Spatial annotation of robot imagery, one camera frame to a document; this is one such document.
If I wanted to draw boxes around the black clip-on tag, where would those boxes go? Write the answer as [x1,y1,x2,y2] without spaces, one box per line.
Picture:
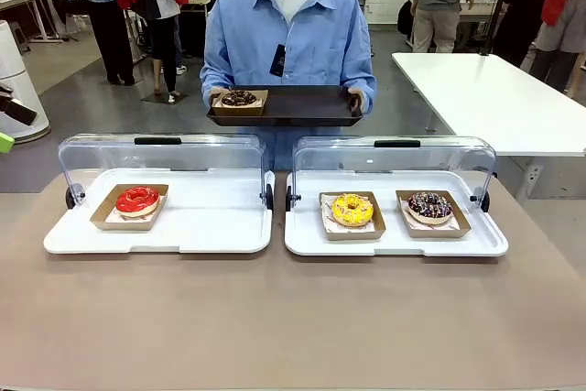
[269,43,288,77]

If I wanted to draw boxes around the dark floor mat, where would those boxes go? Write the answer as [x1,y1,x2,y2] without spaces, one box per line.
[139,90,189,105]

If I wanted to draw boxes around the red glazed donut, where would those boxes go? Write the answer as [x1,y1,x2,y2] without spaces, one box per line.
[90,183,169,232]
[114,186,160,219]

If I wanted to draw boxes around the person's right forearm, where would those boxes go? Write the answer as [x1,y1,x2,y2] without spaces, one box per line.
[200,60,230,99]

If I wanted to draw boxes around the white round appliance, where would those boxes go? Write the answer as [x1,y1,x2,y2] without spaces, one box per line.
[0,19,50,144]

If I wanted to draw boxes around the black backpack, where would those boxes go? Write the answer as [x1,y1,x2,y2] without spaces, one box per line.
[396,0,416,38]

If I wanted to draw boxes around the white display case base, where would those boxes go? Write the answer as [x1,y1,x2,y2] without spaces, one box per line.
[283,169,509,258]
[43,167,275,255]

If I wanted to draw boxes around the black tripod pole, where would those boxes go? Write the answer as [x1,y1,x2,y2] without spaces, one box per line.
[479,0,521,57]

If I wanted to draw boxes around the person's left hand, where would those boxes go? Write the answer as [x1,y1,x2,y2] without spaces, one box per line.
[347,88,368,114]

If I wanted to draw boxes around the printed paper liner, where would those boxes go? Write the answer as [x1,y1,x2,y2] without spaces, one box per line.
[400,198,460,231]
[107,196,166,223]
[320,193,381,233]

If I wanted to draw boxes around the chocolate glazed donut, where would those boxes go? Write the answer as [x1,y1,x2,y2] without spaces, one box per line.
[210,90,270,117]
[221,90,258,108]

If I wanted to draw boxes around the person's right hand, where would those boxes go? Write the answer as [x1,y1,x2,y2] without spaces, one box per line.
[209,86,235,109]

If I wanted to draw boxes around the clear display case lid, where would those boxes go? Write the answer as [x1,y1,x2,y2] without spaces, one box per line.
[286,135,497,213]
[58,133,275,212]

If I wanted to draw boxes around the yellow sprinkled donut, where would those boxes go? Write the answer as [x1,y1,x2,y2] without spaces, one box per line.
[331,192,375,227]

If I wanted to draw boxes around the black serving tray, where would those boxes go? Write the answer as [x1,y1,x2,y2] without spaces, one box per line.
[205,84,365,128]

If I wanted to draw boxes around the white side table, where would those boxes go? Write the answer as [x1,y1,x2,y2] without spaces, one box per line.
[391,51,586,202]

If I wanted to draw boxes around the person's left forearm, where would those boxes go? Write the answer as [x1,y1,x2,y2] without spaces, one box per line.
[350,63,377,111]

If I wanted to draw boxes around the person in blue shirt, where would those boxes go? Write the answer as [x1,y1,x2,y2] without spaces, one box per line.
[200,0,377,171]

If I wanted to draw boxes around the brown cardboard donut tray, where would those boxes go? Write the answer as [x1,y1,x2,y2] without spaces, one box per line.
[396,189,472,240]

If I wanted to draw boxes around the yellow glazed donut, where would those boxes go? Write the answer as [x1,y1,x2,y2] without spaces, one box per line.
[319,190,387,242]

